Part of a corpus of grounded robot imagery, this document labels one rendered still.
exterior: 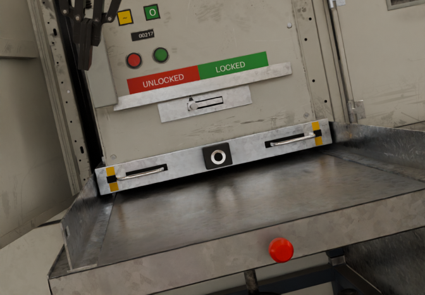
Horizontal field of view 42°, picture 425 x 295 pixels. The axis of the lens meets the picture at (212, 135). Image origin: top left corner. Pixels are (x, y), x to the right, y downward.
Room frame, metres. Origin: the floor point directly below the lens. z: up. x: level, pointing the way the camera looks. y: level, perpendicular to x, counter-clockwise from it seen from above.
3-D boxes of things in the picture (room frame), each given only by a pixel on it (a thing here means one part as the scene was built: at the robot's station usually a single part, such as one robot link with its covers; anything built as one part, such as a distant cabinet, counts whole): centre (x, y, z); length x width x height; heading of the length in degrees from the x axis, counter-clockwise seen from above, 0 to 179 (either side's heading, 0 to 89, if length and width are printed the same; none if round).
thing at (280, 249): (0.73, -0.06, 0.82); 0.04 x 0.03 x 0.03; 6
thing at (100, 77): (1.15, 0.20, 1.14); 0.08 x 0.05 x 0.17; 7
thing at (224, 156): (1.22, 0.00, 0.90); 0.06 x 0.03 x 0.05; 97
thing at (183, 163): (1.26, 0.00, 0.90); 0.54 x 0.05 x 0.06; 97
